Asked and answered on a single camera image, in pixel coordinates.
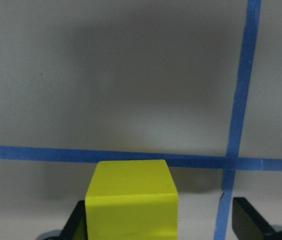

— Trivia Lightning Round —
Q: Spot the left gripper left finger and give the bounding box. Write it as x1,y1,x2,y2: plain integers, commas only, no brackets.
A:
37,200,87,240

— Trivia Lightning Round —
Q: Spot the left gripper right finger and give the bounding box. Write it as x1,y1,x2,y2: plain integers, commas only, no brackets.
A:
231,197,282,240

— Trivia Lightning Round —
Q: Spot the yellow cube block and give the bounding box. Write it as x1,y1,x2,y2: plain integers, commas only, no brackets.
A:
85,159,178,240

